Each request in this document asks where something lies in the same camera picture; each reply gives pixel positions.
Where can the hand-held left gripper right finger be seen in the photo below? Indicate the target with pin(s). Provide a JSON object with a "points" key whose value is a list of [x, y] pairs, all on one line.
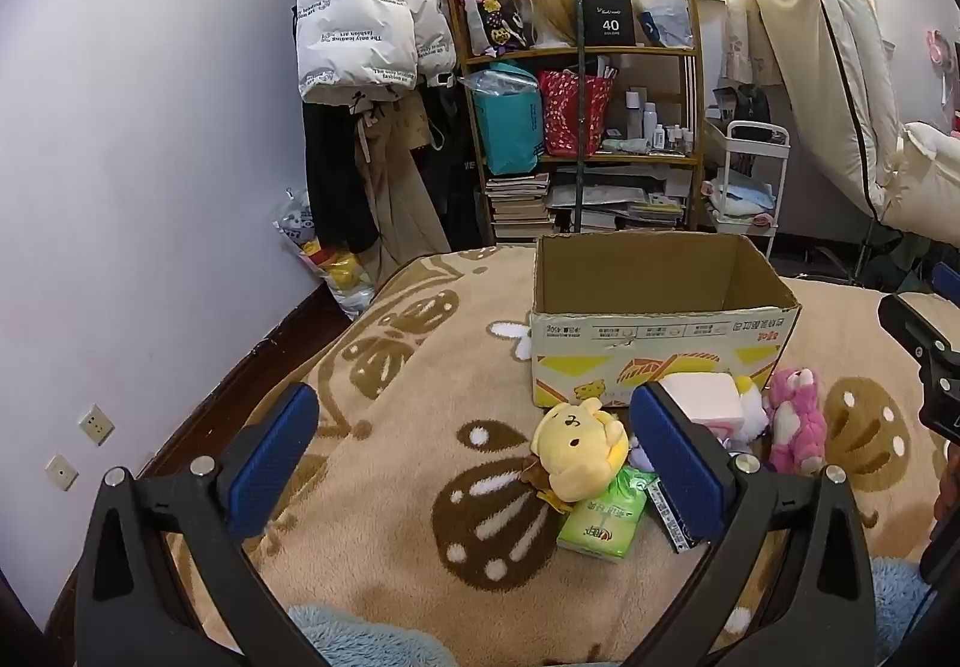
{"points": [[675, 464]]}

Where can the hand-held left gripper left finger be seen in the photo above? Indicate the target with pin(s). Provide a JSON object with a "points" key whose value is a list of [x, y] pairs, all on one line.
{"points": [[270, 464]]}

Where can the purple plush toy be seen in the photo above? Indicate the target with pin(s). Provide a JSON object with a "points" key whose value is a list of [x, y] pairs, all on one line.
{"points": [[639, 457]]}

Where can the small black packet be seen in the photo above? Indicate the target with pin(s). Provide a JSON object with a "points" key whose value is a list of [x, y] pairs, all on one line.
{"points": [[664, 521]]}

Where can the white fluffy plush toy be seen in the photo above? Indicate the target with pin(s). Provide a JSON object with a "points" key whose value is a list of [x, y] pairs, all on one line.
{"points": [[750, 416]]}

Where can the green tissue packet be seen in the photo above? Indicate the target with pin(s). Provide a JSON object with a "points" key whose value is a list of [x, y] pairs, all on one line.
{"points": [[600, 524]]}

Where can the yellow plush toy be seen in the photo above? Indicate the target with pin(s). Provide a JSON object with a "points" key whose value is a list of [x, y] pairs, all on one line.
{"points": [[577, 446]]}

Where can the printed cardboard box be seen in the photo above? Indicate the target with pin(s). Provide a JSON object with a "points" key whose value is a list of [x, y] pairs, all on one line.
{"points": [[645, 344]]}

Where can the pink plush bear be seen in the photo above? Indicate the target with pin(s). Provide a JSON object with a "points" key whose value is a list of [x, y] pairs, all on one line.
{"points": [[799, 427]]}

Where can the beige brown patterned blanket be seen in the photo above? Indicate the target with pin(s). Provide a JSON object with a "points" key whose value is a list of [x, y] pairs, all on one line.
{"points": [[420, 427]]}

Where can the light blue fluffy cloth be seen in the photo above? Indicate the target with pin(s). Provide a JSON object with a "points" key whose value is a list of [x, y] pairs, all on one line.
{"points": [[360, 637]]}

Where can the clear plastic bag of toys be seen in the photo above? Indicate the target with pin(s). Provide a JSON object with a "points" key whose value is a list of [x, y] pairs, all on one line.
{"points": [[337, 269]]}

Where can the light blue folded cloth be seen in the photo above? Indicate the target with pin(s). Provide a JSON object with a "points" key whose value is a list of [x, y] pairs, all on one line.
{"points": [[739, 198]]}

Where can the pile of papers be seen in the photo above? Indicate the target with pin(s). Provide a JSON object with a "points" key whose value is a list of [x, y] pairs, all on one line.
{"points": [[615, 198]]}

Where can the black hanging clothes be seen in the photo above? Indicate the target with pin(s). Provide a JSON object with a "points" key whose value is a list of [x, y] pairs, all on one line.
{"points": [[330, 172]]}

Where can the white trolley cart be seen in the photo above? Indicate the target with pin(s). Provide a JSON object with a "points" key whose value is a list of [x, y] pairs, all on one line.
{"points": [[757, 133]]}

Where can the stack of books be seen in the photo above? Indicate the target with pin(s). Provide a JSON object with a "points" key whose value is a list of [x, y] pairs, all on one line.
{"points": [[517, 206]]}

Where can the beige coat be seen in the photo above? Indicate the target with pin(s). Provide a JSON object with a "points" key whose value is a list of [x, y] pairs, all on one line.
{"points": [[397, 187]]}

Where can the pink fan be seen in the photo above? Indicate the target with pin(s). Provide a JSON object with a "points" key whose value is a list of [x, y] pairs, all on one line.
{"points": [[939, 48]]}

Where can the row of toiletry bottles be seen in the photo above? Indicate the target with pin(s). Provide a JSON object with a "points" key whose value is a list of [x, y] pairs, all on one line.
{"points": [[660, 131]]}

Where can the white folded bedding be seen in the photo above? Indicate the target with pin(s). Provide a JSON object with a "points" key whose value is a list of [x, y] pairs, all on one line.
{"points": [[825, 37]]}

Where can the red patterned bag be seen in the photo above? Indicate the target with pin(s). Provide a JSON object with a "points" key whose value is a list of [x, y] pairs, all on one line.
{"points": [[562, 112]]}

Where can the teal bag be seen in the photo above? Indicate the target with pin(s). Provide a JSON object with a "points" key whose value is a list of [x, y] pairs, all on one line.
{"points": [[506, 127]]}

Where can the green pole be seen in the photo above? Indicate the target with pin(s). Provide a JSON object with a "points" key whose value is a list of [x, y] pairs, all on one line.
{"points": [[581, 75]]}

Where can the wooden shelf unit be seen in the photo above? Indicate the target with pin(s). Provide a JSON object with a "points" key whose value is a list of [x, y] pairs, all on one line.
{"points": [[652, 55]]}

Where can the black box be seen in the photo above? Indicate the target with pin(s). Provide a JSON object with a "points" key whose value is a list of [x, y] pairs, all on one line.
{"points": [[609, 22]]}

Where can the white plastic bag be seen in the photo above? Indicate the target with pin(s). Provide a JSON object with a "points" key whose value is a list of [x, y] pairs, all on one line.
{"points": [[667, 15]]}

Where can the blond wig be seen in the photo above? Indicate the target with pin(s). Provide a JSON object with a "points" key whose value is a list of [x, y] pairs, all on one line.
{"points": [[547, 3]]}

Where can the black pink patterned bag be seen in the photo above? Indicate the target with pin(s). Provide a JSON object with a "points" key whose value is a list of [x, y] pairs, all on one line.
{"points": [[491, 7]]}

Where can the metal bed frame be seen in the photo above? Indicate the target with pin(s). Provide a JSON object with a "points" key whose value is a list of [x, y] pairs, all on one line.
{"points": [[862, 254]]}

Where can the white wall socket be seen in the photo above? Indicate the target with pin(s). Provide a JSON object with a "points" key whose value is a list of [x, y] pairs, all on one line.
{"points": [[95, 424], [61, 472]]}

